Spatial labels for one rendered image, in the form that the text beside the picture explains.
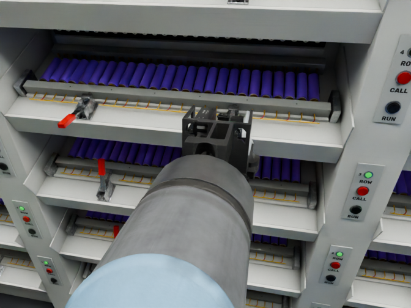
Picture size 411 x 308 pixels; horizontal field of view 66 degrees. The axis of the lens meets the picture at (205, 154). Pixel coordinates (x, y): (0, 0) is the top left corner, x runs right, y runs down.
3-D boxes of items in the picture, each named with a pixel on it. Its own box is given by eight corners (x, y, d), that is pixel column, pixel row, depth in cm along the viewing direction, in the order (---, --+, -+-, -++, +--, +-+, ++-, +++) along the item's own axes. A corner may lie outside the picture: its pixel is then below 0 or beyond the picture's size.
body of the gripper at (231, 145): (256, 108, 36) (251, 150, 25) (249, 173, 40) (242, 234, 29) (191, 102, 37) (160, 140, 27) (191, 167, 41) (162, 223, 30)
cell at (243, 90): (250, 76, 60) (247, 101, 56) (240, 76, 60) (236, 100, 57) (251, 69, 58) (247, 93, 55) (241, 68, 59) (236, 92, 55)
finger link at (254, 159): (264, 145, 42) (253, 174, 34) (263, 155, 43) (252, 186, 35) (230, 140, 43) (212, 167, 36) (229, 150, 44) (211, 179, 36)
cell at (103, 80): (118, 68, 64) (107, 90, 60) (111, 67, 64) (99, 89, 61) (116, 60, 63) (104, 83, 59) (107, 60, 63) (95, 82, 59)
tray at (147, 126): (336, 164, 53) (354, 127, 45) (16, 131, 62) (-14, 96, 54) (330, 82, 64) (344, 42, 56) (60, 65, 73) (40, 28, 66)
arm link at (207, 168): (246, 282, 25) (132, 263, 27) (249, 241, 30) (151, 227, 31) (257, 185, 21) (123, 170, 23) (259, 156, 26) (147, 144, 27)
